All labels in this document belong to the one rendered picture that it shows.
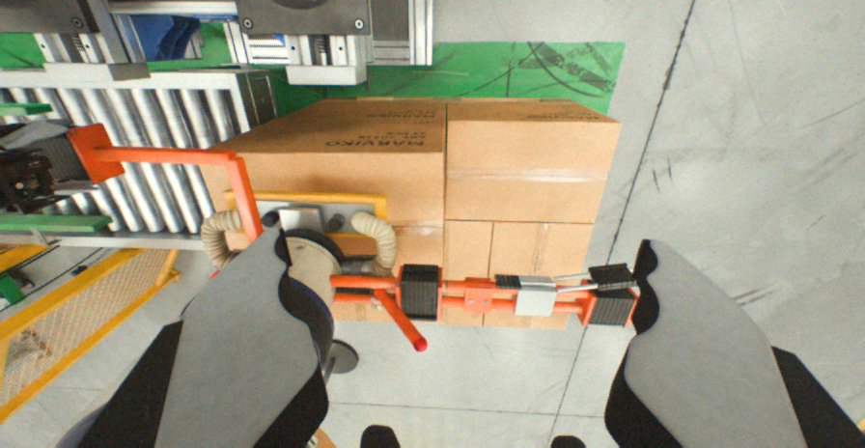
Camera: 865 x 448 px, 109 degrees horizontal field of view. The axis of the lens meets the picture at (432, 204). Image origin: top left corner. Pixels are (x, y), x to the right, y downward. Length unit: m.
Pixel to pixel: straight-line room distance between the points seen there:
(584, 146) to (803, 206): 1.68
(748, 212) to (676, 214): 0.39
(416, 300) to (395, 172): 0.31
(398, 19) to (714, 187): 1.87
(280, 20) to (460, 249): 1.01
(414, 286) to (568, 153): 0.82
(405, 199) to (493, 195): 0.52
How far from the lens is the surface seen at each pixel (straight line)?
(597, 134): 1.23
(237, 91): 1.23
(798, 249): 2.89
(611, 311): 0.67
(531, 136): 1.16
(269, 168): 0.85
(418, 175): 0.74
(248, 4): 0.68
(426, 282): 0.56
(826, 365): 3.90
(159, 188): 1.67
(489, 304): 0.62
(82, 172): 0.72
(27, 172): 0.63
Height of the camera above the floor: 1.63
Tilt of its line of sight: 63 degrees down
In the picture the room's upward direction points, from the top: 174 degrees counter-clockwise
